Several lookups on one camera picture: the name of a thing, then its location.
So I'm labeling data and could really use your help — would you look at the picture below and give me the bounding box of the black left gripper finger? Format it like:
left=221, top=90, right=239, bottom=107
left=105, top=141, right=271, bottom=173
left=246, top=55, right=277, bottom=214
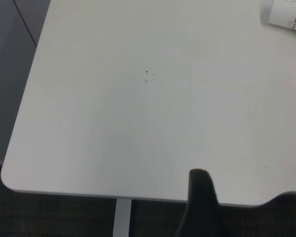
left=176, top=168, right=229, bottom=237

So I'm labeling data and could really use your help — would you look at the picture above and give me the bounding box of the white paper coffee cup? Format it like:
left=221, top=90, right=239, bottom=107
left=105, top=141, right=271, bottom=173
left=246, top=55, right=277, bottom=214
left=267, top=0, right=296, bottom=36

